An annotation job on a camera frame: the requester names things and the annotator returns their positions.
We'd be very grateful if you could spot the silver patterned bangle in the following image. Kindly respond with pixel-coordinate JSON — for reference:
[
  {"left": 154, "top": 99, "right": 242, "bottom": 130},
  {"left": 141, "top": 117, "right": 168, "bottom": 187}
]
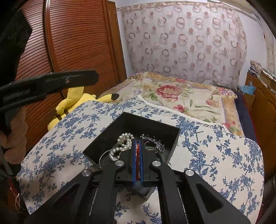
[{"left": 144, "top": 141, "right": 165, "bottom": 153}]

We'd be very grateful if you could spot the white pearl necklace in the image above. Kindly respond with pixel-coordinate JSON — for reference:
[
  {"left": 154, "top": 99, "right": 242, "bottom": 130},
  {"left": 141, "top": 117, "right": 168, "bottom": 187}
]
[{"left": 109, "top": 133, "right": 135, "bottom": 161}]

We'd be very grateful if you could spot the blue crystal hair comb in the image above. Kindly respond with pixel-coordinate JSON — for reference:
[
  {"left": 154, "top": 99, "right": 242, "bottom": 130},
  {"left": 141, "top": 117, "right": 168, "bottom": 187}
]
[{"left": 140, "top": 134, "right": 165, "bottom": 153}]

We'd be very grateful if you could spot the black open jewelry box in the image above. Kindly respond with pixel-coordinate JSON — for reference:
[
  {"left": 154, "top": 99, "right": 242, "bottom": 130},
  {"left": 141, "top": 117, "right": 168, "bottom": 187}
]
[{"left": 83, "top": 112, "right": 180, "bottom": 200}]

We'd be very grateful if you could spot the person's left hand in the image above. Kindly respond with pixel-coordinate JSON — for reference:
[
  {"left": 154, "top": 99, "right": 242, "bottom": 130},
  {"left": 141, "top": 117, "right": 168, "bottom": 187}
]
[{"left": 1, "top": 106, "right": 28, "bottom": 165}]

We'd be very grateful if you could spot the blue floral white quilt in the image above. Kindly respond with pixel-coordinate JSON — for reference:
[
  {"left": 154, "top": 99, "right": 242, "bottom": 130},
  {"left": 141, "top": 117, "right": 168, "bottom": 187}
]
[{"left": 17, "top": 96, "right": 264, "bottom": 223}]

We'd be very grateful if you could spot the yellow plush toy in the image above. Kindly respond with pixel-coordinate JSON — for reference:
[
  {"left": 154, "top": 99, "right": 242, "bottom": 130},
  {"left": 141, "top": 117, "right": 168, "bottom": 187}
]
[{"left": 47, "top": 86, "right": 119, "bottom": 131}]

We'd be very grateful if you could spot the floral beige bedspread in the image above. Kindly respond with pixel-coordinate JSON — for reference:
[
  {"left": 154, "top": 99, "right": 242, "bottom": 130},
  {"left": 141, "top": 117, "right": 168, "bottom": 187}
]
[{"left": 102, "top": 72, "right": 244, "bottom": 136}]

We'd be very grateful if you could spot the wooden cabinet desk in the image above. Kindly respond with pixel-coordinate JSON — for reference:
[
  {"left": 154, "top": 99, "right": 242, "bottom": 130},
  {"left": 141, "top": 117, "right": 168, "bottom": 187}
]
[{"left": 246, "top": 72, "right": 275, "bottom": 180}]

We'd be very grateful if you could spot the teal paper bag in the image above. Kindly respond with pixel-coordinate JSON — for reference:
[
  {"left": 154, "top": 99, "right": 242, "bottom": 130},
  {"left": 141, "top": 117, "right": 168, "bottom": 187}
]
[{"left": 238, "top": 81, "right": 256, "bottom": 95}]

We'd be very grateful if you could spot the cardboard box on cabinet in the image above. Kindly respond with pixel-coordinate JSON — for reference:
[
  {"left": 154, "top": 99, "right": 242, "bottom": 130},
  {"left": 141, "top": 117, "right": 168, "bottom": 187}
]
[{"left": 260, "top": 69, "right": 276, "bottom": 90}]

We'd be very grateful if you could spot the pink circle patterned curtain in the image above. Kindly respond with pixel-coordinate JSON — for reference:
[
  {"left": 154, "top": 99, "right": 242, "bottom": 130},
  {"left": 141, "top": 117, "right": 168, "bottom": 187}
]
[{"left": 120, "top": 2, "right": 247, "bottom": 89}]

